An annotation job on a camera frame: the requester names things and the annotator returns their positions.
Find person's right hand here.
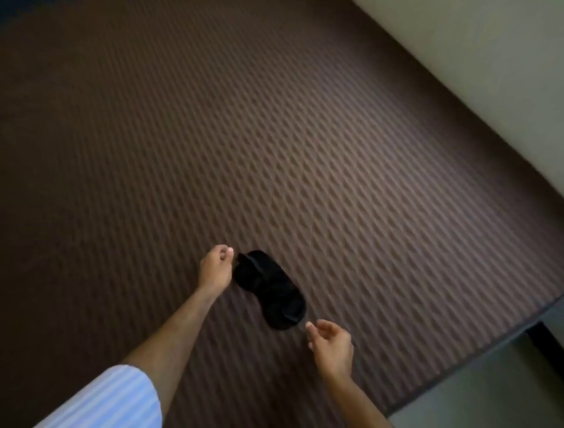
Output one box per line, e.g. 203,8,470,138
305,319,355,383

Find person's left hand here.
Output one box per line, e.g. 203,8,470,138
196,244,234,299

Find person's left forearm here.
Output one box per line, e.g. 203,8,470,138
122,286,216,417

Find person's right forearm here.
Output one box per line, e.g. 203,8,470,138
323,375,394,428

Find black sock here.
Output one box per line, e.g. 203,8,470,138
233,250,307,332

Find brown patterned bed cover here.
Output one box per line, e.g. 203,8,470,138
0,0,564,428

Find white striped shirt sleeve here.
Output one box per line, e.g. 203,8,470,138
33,364,163,428

